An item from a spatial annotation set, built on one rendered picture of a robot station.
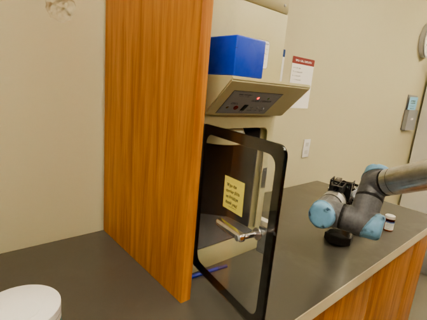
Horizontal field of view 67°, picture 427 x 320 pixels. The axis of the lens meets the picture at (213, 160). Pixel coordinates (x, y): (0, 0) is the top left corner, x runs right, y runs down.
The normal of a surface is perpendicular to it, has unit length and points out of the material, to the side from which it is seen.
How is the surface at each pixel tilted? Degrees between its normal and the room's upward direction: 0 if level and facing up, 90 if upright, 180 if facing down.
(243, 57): 90
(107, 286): 0
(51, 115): 90
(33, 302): 0
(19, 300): 0
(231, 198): 90
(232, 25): 90
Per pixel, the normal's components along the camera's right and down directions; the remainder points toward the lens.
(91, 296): 0.08, -0.97
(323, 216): -0.56, 0.18
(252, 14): 0.65, 0.22
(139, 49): -0.76, 0.08
